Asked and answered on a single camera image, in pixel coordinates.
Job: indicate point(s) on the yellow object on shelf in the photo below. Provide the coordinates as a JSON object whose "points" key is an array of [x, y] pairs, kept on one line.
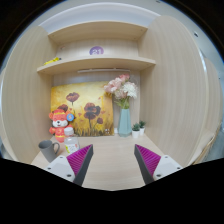
{"points": [[52, 60]]}

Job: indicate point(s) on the grey ceramic mug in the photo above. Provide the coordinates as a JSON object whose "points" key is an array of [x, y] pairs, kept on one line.
{"points": [[49, 149]]}

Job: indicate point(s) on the light blue vase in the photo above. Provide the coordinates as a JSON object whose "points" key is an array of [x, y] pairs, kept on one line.
{"points": [[124, 125]]}

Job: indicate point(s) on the small potted plant white pot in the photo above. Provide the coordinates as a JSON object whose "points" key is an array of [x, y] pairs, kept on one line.
{"points": [[135, 130]]}

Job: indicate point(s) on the purple round number sticker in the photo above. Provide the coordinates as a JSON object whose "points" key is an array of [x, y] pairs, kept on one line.
{"points": [[96, 50]]}

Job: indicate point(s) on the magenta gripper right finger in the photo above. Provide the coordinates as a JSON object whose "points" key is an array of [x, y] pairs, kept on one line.
{"points": [[152, 166]]}

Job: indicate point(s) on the pink white flower bouquet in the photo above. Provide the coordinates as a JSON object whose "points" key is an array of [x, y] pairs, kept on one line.
{"points": [[122, 89]]}

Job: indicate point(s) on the wooden shelf unit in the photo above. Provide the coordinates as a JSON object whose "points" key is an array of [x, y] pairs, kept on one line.
{"points": [[179, 94]]}

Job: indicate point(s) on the clear plastic water bottle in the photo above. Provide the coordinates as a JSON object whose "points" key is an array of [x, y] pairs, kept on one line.
{"points": [[71, 140]]}

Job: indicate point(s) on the yellow poppy flower painting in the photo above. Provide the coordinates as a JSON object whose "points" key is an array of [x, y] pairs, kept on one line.
{"points": [[91, 106]]}

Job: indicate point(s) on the red plush toy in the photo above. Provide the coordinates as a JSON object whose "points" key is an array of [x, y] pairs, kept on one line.
{"points": [[60, 120]]}

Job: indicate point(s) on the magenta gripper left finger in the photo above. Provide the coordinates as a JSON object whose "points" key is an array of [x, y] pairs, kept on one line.
{"points": [[73, 167]]}

